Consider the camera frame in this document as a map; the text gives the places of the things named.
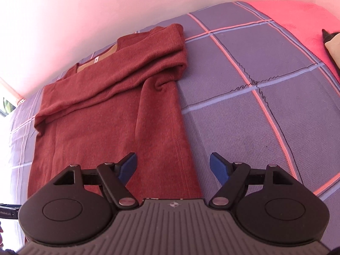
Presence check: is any red knit sweater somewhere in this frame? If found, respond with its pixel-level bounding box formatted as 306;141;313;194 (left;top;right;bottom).
28;24;202;200

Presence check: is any person's left hand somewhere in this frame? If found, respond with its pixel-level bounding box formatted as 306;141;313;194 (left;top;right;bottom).
0;225;4;249

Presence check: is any window at left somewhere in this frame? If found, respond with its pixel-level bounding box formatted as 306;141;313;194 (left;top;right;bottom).
0;97;16;117

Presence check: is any black and cream object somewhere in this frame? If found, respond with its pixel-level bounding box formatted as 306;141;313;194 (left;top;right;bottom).
322;29;340;75

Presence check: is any pink pillow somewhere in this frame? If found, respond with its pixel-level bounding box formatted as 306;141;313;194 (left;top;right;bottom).
249;1;340;79

